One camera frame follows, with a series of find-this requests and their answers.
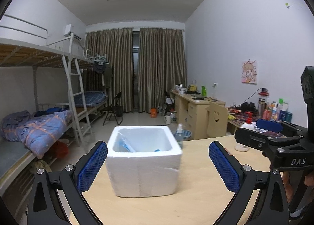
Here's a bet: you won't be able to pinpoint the brown curtain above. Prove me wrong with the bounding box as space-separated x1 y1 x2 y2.
137 27 188 113
85 29 134 114

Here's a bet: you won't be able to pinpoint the white pump lotion bottle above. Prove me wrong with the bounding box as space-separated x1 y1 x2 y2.
235 111 258 152

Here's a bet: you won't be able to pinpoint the red bag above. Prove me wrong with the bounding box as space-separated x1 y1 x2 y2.
50 140 69 159

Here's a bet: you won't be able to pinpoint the blue patterned quilt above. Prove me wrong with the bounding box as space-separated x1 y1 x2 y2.
1 110 74 159

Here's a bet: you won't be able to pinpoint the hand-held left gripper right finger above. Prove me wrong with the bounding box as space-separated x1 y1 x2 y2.
208 141 290 225

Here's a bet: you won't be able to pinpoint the red lid thermos bottle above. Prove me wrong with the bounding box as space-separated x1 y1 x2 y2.
257 88 270 120

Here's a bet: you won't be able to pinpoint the row of toiletry bottles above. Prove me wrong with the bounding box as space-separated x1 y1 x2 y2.
266 98 293 122

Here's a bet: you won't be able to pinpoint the beige cloth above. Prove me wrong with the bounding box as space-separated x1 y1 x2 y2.
31 161 51 174

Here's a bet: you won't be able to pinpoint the desk with patterned cover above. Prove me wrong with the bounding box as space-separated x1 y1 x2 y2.
227 106 287 139

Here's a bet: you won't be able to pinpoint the clear spray bottle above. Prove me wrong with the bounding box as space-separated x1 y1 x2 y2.
175 123 184 149

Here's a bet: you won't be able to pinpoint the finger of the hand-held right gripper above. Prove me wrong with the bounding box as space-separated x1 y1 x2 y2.
256 119 310 139
234 128 305 157

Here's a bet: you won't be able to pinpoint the white foam box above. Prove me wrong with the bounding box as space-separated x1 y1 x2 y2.
105 125 183 198

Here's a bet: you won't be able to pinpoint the person's right hand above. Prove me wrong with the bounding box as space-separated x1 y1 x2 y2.
282 170 314 203

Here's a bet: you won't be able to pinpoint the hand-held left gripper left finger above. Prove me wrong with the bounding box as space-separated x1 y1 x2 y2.
27 141 108 225

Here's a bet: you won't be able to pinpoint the black folding chair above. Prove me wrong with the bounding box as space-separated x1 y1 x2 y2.
102 91 124 126

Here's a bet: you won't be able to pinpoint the white metal bunk bed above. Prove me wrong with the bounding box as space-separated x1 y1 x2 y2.
0 14 110 191

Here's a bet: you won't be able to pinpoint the white air conditioner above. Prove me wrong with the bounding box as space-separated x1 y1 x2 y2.
63 24 82 41

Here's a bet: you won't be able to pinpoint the blue waste bin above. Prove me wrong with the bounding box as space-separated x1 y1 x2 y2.
173 129 192 141

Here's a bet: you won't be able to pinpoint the hanging dark clothes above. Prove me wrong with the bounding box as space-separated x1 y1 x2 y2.
94 61 114 87

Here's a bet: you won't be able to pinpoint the wooden smiley chair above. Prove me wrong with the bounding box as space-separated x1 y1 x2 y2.
205 102 229 140

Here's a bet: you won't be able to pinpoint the blue plaid bedding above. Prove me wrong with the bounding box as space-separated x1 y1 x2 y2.
74 91 108 108

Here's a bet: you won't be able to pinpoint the wooden desk with drawers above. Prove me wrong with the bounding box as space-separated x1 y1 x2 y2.
170 90 226 131

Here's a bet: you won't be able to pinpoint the pink wall poster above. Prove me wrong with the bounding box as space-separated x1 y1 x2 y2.
242 61 258 84

